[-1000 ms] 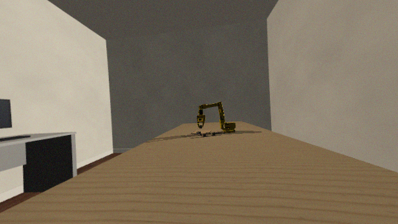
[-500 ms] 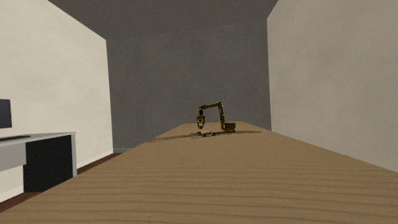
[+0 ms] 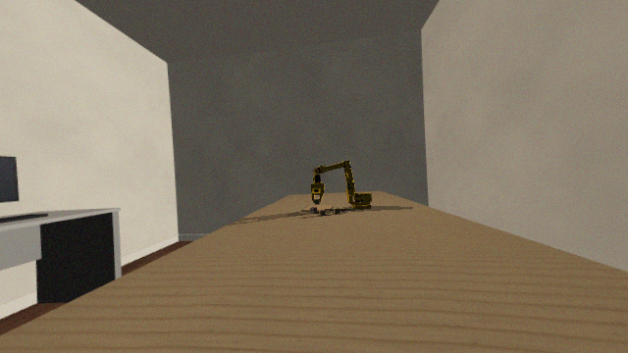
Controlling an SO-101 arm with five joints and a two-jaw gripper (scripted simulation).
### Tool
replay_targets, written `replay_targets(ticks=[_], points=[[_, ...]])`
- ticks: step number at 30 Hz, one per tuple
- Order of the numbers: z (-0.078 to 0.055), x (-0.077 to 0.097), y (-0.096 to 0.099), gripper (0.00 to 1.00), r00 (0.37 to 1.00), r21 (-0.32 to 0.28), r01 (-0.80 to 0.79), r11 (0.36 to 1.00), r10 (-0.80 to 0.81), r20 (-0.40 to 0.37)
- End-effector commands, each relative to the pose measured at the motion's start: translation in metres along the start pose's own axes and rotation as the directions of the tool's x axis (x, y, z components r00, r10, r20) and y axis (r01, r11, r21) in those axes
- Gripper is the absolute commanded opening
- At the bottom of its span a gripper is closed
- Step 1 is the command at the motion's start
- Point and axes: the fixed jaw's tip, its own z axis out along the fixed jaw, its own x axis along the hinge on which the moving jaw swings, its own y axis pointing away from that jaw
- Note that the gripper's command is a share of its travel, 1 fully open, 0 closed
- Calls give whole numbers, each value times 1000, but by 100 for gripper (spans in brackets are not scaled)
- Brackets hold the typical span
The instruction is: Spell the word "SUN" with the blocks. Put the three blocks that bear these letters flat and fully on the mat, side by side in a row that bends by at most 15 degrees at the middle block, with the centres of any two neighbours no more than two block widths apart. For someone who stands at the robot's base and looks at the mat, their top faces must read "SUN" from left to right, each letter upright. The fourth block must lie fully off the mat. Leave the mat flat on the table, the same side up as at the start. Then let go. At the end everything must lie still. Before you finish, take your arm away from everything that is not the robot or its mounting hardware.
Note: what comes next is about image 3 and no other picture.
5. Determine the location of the tan mat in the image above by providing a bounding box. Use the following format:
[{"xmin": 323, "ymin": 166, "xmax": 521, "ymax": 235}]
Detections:
[{"xmin": 302, "ymin": 205, "xmax": 333, "ymax": 211}]

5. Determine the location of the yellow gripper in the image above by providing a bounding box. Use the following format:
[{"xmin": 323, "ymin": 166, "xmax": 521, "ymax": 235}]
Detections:
[{"xmin": 311, "ymin": 182, "xmax": 324, "ymax": 203}]

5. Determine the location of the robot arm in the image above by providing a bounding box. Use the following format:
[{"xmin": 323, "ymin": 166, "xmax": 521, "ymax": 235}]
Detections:
[{"xmin": 313, "ymin": 160, "xmax": 371, "ymax": 209}]

